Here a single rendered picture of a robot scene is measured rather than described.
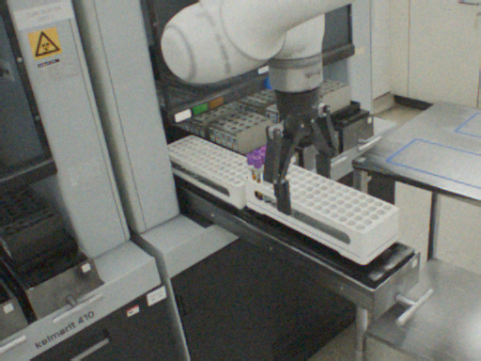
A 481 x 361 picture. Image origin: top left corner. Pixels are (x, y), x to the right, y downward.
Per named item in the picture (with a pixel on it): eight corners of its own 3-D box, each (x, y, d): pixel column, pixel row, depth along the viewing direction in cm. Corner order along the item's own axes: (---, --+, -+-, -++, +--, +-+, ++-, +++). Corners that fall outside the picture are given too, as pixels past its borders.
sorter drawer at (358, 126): (195, 102, 189) (192, 78, 184) (225, 91, 197) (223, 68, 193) (355, 158, 141) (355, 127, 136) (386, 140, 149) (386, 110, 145)
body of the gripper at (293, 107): (294, 97, 83) (299, 149, 88) (330, 82, 88) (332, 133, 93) (262, 88, 88) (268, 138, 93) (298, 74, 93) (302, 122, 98)
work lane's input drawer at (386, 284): (153, 194, 132) (147, 163, 128) (197, 173, 140) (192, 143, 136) (394, 337, 84) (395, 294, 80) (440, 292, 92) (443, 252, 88)
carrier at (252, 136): (268, 138, 135) (265, 117, 133) (273, 140, 134) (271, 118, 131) (233, 155, 129) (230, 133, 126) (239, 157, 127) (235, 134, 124)
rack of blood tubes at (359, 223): (245, 205, 105) (241, 178, 102) (281, 185, 111) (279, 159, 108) (364, 265, 86) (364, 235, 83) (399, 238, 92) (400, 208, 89)
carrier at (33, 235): (66, 234, 103) (57, 209, 100) (69, 238, 102) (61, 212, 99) (10, 260, 96) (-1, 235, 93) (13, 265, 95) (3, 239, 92)
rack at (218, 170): (162, 171, 128) (158, 149, 125) (195, 157, 134) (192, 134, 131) (240, 214, 108) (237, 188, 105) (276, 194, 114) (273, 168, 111)
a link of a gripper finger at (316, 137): (291, 117, 93) (296, 111, 93) (317, 153, 101) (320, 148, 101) (308, 122, 90) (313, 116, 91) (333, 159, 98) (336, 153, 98)
